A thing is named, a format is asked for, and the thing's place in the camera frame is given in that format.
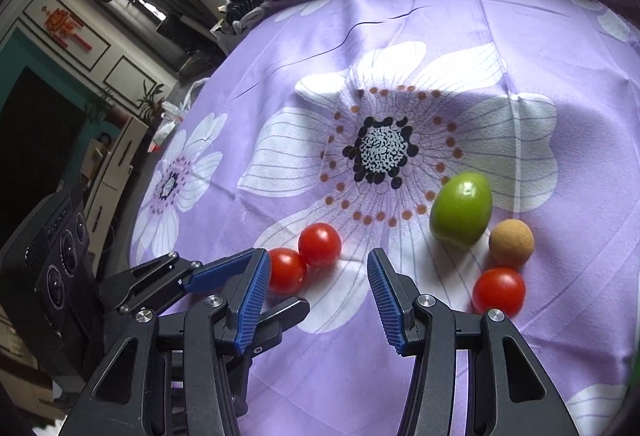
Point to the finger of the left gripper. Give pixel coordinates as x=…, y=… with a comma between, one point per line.
x=235, y=368
x=162, y=281

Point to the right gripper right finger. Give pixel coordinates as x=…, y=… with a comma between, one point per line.
x=509, y=391

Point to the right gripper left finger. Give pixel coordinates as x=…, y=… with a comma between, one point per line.
x=129, y=392

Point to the cherry tomato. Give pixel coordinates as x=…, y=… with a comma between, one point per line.
x=319, y=245
x=499, y=288
x=288, y=271

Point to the brown longan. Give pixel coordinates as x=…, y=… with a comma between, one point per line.
x=511, y=243

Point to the green fruit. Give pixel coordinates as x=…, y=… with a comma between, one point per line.
x=462, y=209

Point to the white cabinet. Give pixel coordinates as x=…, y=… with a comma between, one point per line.
x=109, y=185

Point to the white plastic bag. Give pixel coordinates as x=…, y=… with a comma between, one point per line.
x=173, y=113

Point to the potted plant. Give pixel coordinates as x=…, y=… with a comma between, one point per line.
x=150, y=102

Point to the purple floral tablecloth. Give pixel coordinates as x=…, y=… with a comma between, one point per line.
x=355, y=113

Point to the red wall ornament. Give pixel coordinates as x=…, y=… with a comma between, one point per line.
x=62, y=26

